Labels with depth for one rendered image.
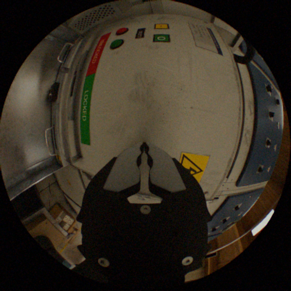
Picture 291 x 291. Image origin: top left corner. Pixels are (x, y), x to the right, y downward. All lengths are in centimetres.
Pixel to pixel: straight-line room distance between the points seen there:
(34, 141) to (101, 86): 32
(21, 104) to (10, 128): 8
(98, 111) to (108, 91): 4
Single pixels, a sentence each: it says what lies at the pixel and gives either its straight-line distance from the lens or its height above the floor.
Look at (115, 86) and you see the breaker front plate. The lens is 17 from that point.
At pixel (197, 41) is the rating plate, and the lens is 23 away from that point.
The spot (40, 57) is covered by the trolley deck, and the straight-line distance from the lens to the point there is 48.
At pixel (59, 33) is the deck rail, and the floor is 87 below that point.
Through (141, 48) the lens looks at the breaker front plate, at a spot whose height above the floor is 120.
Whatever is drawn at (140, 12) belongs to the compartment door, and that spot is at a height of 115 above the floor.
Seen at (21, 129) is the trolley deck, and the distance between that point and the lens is 40.
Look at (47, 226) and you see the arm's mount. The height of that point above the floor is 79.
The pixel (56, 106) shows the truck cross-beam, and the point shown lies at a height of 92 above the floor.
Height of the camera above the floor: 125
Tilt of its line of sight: 12 degrees down
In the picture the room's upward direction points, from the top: 99 degrees clockwise
